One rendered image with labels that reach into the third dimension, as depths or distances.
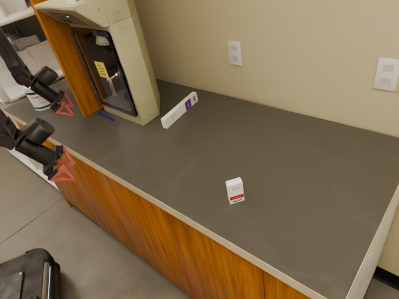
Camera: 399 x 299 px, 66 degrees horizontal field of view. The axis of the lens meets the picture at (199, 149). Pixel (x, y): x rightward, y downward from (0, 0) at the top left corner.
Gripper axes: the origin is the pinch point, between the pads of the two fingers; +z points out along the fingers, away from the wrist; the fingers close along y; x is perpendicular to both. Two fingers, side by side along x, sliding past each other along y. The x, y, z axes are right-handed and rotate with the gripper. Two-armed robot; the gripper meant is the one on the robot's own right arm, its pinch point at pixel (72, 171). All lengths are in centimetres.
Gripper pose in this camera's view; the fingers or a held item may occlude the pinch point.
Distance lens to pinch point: 119.7
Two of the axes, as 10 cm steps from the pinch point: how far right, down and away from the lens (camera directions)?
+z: 6.0, 5.1, 6.1
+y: -3.3, -5.4, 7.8
